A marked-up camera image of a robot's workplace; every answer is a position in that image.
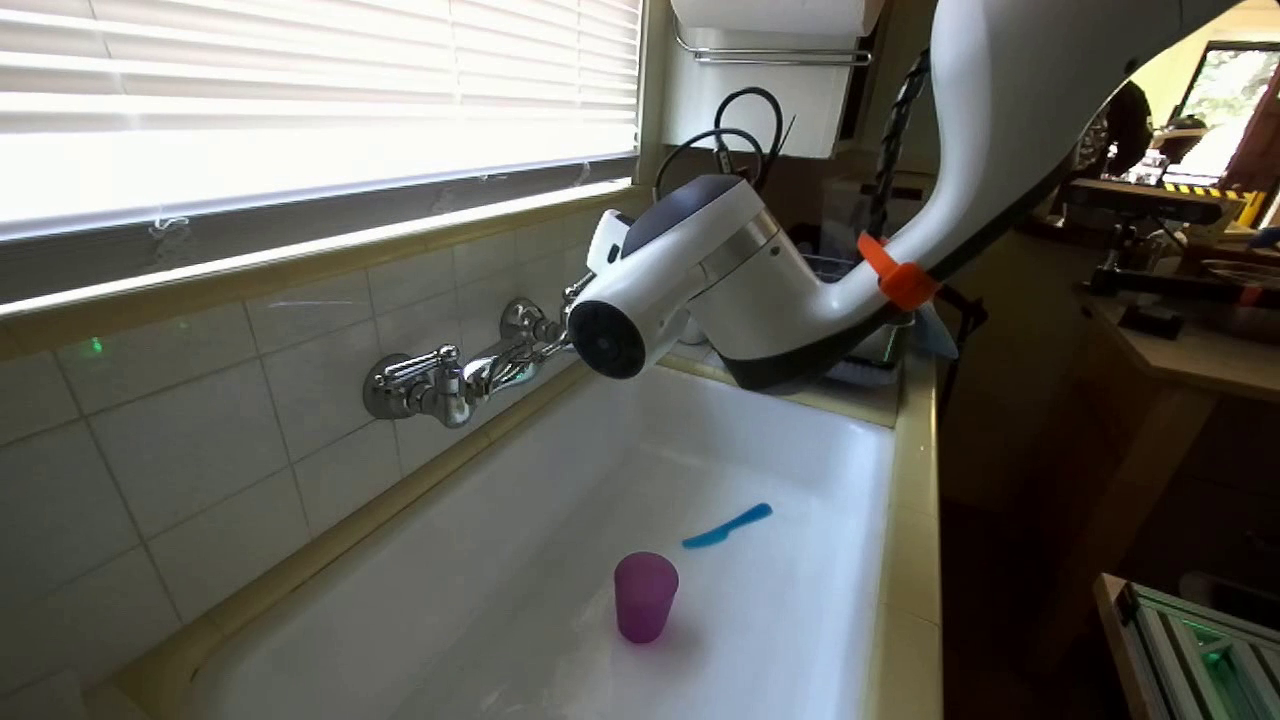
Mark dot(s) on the chrome wall faucet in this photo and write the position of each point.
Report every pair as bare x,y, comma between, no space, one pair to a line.
441,380

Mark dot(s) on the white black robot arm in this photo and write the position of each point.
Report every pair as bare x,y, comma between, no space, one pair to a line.
720,280

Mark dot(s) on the purple plastic cup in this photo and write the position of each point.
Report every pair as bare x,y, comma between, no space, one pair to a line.
644,601

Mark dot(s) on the white sink basin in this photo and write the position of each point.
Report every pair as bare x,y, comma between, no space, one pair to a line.
745,465

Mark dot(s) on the blue plastic knife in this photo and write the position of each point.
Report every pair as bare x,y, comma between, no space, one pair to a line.
728,526

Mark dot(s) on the grey dish rack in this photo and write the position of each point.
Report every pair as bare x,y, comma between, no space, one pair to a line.
923,343

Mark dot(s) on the white window blinds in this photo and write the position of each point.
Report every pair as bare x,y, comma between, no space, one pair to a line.
266,93

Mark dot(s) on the small black desk item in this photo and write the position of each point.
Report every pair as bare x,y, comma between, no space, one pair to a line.
1148,322

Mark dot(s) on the person in dark clothes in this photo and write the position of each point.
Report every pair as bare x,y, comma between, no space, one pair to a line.
1125,126

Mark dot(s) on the yellow black striped bar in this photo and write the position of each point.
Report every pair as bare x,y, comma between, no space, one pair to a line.
1173,200

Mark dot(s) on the wooden desk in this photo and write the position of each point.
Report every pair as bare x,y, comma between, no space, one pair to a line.
1200,361

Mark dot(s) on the white green crate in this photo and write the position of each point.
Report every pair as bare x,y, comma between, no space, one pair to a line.
1200,655

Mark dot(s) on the computer monitor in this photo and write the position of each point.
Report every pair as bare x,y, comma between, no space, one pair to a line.
1234,104

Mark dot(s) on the white wall cabinet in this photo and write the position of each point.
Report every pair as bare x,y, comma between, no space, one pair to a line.
760,53

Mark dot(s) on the window sill frame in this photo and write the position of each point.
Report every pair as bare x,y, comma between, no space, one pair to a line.
266,253

